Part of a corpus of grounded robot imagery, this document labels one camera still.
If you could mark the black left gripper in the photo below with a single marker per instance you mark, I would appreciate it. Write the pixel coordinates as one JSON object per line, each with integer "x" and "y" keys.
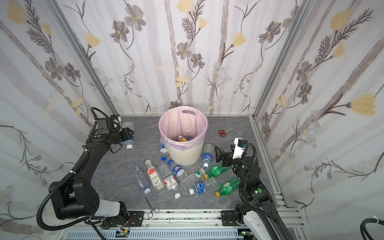
{"x": 127, "y": 134}

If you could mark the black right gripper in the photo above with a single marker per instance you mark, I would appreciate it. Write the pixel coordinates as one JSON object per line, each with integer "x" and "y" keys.
{"x": 227, "y": 160}

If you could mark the orange tea bottle white cap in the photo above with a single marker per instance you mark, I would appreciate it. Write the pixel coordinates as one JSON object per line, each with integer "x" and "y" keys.
{"x": 182, "y": 139}

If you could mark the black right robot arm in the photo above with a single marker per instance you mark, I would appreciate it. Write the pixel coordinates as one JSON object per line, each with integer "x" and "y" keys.
{"x": 257, "y": 210}

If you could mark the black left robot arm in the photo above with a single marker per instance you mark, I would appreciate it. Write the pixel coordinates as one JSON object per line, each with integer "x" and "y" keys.
{"x": 74, "y": 197}

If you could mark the blue label bottle by bin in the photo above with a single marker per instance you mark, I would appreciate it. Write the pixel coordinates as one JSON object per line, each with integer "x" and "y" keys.
{"x": 163, "y": 149}

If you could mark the cream plastic waste bin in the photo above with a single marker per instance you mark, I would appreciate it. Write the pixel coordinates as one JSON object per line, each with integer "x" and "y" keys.
{"x": 188, "y": 157}

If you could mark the pink bin liner bag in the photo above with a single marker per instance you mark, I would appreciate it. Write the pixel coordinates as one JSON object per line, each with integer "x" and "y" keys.
{"x": 183, "y": 121}

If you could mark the Pocari Sweat bottle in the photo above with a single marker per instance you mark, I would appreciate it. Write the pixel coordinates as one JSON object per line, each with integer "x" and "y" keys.
{"x": 207, "y": 156}

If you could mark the green soda bottle upper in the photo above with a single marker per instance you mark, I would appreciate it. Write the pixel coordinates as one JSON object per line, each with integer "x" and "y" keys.
{"x": 216, "y": 171}

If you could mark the green soda bottle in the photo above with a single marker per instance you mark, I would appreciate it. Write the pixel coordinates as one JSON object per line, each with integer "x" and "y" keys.
{"x": 216, "y": 171}
{"x": 228, "y": 187}

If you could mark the green soda bottle lower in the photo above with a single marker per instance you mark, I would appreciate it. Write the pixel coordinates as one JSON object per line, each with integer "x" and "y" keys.
{"x": 228, "y": 187}

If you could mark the blue label bottle white cap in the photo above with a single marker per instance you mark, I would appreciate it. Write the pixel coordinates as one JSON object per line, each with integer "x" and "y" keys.
{"x": 202, "y": 187}

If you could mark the red white label bottle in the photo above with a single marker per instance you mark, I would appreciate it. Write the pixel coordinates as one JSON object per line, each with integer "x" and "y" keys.
{"x": 154, "y": 175}

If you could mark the small clear bottle left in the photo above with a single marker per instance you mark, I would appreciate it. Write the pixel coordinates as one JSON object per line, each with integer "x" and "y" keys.
{"x": 141, "y": 180}

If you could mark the Pepsi label bottle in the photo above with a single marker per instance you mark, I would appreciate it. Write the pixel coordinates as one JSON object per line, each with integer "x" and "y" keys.
{"x": 179, "y": 172}

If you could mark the clear bottle green cap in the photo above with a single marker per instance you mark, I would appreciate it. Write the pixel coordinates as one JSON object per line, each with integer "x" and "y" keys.
{"x": 193, "y": 178}

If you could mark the clear ribbed water bottle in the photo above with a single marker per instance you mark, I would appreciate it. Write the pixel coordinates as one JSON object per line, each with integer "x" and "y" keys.
{"x": 169, "y": 180}

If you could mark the metal forceps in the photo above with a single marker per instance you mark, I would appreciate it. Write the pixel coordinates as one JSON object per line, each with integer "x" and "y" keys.
{"x": 152, "y": 210}

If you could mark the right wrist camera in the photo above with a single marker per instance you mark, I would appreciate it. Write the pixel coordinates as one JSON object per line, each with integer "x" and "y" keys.
{"x": 240, "y": 145}

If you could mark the red handled scissors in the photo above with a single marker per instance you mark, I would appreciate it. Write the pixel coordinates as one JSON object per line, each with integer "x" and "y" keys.
{"x": 223, "y": 133}

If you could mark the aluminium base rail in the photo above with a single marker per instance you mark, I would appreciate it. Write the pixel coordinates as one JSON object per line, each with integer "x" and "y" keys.
{"x": 187, "y": 225}

